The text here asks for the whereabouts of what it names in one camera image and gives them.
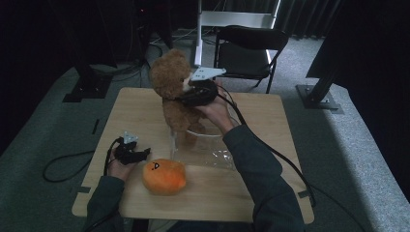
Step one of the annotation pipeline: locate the person's right hand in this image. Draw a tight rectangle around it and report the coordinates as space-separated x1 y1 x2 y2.
195 80 242 135

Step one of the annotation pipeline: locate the black cable loop on floor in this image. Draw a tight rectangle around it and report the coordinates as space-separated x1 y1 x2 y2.
43 149 97 184

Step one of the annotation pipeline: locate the person's left hand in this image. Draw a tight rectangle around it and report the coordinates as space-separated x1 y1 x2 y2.
106 151 138 181

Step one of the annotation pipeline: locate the black folding chair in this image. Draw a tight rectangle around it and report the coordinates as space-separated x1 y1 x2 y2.
211 24 290 95

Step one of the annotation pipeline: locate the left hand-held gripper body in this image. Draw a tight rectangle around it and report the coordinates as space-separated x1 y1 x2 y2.
114 130 143 165

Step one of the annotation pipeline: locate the bundle of black floor cables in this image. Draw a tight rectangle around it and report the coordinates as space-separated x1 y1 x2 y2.
110 40 165 90

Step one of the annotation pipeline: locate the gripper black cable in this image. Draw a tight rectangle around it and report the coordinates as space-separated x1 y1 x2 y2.
102 136 125 177
218 84 366 232

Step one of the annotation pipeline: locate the black stand with bolted base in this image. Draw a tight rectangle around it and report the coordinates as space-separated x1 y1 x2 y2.
295 32 345 114

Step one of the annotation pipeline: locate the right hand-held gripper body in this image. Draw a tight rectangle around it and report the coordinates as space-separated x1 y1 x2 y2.
185 66 227 107

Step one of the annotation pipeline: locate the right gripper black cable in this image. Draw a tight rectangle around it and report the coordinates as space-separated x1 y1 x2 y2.
218 84 366 232

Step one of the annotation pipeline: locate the black stand with flat base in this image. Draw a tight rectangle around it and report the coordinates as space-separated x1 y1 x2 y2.
62 62 112 103

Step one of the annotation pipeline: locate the brown teddy bear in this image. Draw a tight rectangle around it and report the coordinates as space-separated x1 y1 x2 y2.
149 47 208 147

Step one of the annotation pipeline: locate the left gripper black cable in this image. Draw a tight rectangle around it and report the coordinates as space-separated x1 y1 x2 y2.
102 136 125 177

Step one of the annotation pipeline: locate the orange plush toy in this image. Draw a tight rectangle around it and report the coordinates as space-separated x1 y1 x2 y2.
141 158 188 196

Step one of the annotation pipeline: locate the white metal stand frame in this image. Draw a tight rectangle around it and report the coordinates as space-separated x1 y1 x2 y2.
192 0 282 68

